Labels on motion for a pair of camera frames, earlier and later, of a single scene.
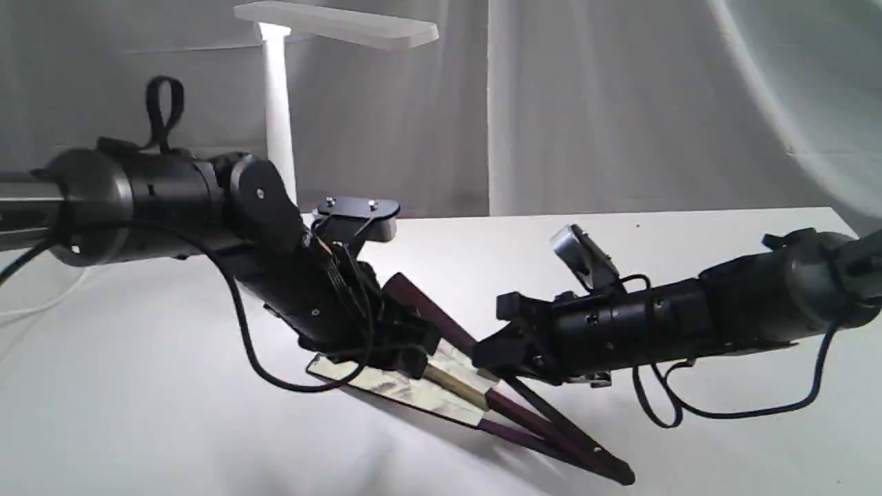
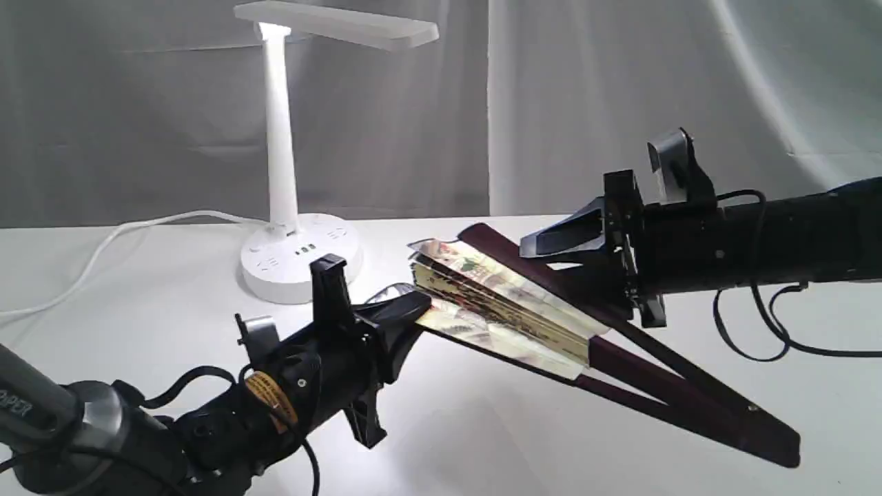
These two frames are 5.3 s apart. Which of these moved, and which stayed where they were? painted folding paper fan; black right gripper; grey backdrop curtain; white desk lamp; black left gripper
Moved: black right gripper; painted folding paper fan; black left gripper
Stayed: grey backdrop curtain; white desk lamp
